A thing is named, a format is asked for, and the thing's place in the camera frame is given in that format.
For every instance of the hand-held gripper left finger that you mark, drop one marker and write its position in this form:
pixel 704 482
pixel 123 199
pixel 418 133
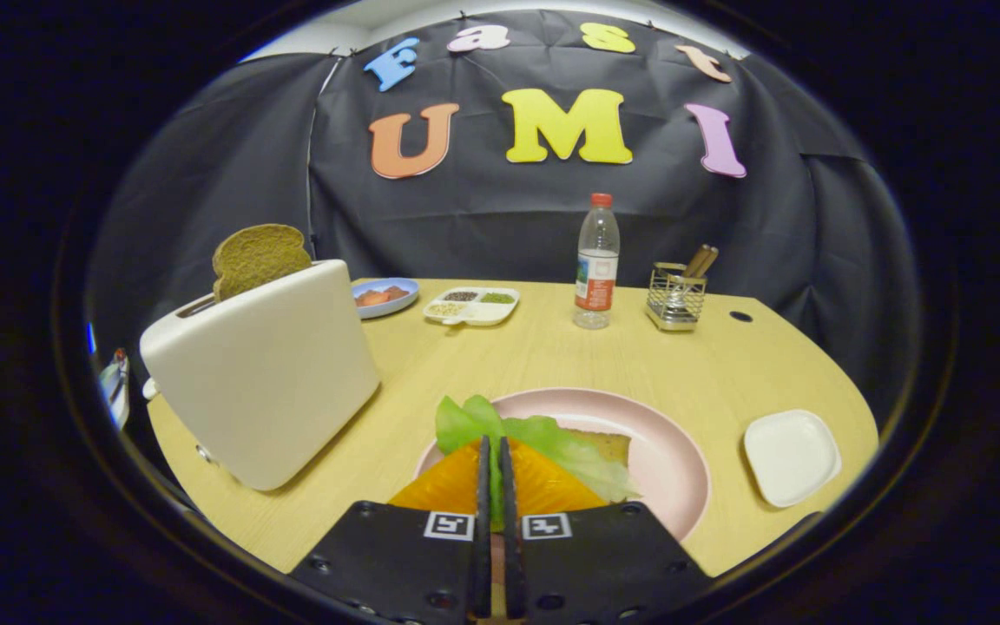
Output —
pixel 483 564

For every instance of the clear water bottle red cap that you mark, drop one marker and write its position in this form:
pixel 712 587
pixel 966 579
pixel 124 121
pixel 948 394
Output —
pixel 596 278

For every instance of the green lettuce leaf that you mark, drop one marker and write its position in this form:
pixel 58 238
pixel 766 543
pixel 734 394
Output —
pixel 552 438

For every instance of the black backdrop cloth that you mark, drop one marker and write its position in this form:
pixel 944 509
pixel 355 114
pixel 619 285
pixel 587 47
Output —
pixel 483 226

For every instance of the white square plate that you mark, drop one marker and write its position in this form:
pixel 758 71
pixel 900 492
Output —
pixel 791 457

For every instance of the wooden chopstick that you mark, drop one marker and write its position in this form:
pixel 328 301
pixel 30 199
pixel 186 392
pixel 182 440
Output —
pixel 697 259
pixel 709 261

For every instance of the white toaster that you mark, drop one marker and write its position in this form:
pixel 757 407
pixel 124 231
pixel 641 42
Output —
pixel 266 382

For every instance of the small blue plate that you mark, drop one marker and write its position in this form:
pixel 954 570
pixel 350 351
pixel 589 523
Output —
pixel 378 312

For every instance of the white divided condiment tray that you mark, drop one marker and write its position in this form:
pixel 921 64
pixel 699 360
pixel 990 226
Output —
pixel 483 314

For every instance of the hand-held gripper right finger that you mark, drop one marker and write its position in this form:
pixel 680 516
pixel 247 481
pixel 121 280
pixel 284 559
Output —
pixel 513 564

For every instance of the brown bread slice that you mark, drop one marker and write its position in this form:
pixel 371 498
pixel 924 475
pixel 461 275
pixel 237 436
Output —
pixel 257 256

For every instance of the pink round plate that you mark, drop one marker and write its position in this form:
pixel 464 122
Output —
pixel 665 451

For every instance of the pale toast slice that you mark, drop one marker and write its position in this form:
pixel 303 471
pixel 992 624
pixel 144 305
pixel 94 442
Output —
pixel 608 447

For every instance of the reddish meat slices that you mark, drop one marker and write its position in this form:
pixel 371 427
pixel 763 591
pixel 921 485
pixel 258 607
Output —
pixel 378 296

